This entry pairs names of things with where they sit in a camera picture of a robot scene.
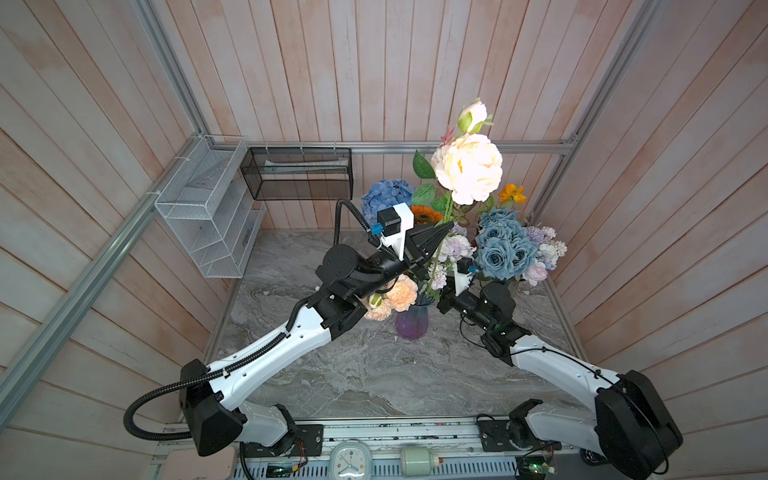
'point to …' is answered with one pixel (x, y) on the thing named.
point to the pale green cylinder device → (417, 461)
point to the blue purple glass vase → (413, 323)
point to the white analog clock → (351, 460)
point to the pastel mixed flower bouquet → (550, 251)
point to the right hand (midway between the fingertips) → (428, 276)
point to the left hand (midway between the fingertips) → (452, 229)
